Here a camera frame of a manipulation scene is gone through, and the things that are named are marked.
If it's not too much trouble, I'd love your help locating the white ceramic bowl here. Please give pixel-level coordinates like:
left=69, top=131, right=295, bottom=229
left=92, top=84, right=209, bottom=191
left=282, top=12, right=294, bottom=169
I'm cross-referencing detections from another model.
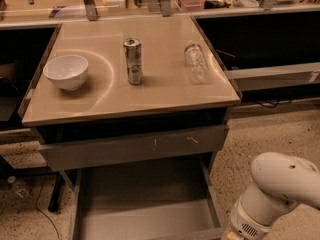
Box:
left=43, top=55, right=89, bottom=91

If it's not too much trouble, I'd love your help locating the grey drawer cabinet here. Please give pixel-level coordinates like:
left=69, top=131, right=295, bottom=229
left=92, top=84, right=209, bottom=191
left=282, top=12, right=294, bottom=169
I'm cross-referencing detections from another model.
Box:
left=18, top=15, right=243, bottom=240

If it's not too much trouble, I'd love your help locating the black floor cable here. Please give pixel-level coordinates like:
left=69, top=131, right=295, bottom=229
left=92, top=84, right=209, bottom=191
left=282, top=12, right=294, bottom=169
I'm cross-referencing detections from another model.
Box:
left=34, top=173, right=62, bottom=240

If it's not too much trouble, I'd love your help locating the black metal table leg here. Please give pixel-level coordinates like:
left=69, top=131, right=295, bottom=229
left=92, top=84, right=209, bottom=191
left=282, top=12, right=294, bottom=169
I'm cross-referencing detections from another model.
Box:
left=48, top=174, right=64, bottom=213

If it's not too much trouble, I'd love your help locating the grey top drawer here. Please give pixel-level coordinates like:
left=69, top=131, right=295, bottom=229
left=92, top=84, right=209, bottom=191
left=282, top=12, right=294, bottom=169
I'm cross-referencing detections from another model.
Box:
left=39, top=125, right=228, bottom=171

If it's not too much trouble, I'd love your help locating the grey metal shelf rail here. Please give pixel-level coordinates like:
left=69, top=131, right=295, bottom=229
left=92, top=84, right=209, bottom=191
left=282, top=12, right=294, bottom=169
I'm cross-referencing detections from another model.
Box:
left=225, top=62, right=320, bottom=91

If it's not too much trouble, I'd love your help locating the silver drink can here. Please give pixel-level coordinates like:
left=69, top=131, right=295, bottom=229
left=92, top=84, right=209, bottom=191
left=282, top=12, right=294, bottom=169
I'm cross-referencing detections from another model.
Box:
left=123, top=37, right=143, bottom=85

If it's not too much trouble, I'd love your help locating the small floor bottle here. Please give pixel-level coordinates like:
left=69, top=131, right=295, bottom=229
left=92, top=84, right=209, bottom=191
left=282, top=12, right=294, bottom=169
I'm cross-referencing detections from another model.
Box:
left=7, top=176, right=31, bottom=198

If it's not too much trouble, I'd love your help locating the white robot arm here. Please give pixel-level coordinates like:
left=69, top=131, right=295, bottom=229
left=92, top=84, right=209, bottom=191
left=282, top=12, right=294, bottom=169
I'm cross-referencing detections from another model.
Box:
left=230, top=152, right=320, bottom=240

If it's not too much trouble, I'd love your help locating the grey drawer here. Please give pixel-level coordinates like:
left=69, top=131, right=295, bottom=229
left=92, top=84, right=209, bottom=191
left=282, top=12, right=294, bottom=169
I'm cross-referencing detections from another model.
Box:
left=39, top=125, right=228, bottom=171
left=68, top=158, right=225, bottom=240

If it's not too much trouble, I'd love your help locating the clear plastic bottle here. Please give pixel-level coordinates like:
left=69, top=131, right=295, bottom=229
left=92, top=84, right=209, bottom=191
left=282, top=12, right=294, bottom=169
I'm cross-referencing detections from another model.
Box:
left=184, top=41, right=209, bottom=84

